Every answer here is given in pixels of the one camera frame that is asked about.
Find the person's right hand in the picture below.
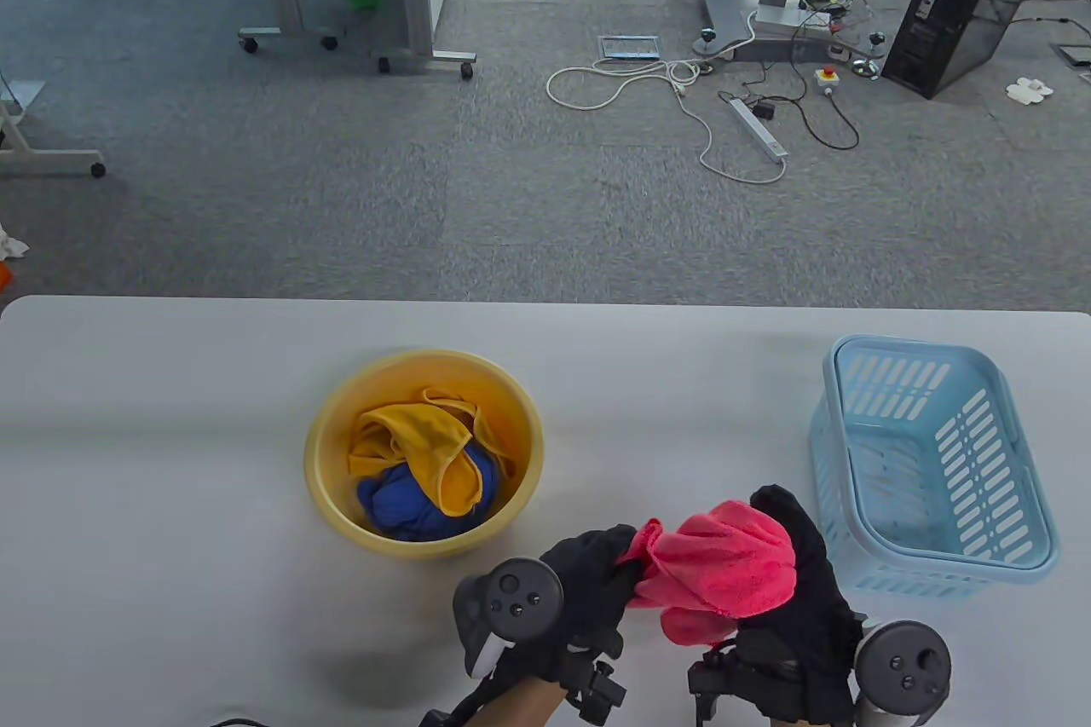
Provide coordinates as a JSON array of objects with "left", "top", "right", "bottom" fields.
[{"left": 737, "top": 485, "right": 863, "bottom": 724}]

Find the person's left hand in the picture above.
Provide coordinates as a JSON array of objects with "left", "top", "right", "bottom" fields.
[{"left": 541, "top": 526, "right": 642, "bottom": 681}]

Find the pink square towel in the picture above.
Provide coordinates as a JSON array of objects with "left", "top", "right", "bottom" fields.
[{"left": 615, "top": 499, "right": 798, "bottom": 648}]

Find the blue square towel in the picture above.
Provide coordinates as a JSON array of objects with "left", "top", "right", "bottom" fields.
[{"left": 356, "top": 446, "right": 499, "bottom": 542}]

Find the yellow square towel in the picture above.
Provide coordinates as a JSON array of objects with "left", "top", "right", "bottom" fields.
[{"left": 347, "top": 388, "right": 517, "bottom": 517}]

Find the person's left forearm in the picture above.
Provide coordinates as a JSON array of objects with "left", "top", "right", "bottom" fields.
[{"left": 477, "top": 672, "right": 568, "bottom": 727}]

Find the black and white hand controller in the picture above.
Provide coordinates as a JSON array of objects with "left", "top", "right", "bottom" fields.
[
  {"left": 453, "top": 558, "right": 565, "bottom": 679},
  {"left": 852, "top": 620, "right": 952, "bottom": 727}
]

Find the light blue plastic basket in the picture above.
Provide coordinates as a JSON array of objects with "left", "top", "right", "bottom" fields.
[{"left": 808, "top": 335, "right": 1060, "bottom": 600}]

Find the yellow plastic basin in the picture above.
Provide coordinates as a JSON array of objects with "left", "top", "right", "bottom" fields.
[{"left": 304, "top": 349, "right": 545, "bottom": 561}]

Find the black computer tower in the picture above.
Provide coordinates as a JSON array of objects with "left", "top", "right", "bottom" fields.
[{"left": 880, "top": 0, "right": 1058, "bottom": 99}]

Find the whiteboard on rolling stand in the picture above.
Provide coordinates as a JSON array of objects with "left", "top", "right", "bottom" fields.
[{"left": 0, "top": 79, "right": 107, "bottom": 179}]

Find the black cable with adapter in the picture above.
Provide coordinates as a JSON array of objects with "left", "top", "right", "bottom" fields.
[{"left": 718, "top": 62, "right": 860, "bottom": 151}]

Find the white power strip with cable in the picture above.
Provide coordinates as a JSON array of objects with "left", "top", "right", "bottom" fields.
[{"left": 545, "top": 11, "right": 789, "bottom": 185}]

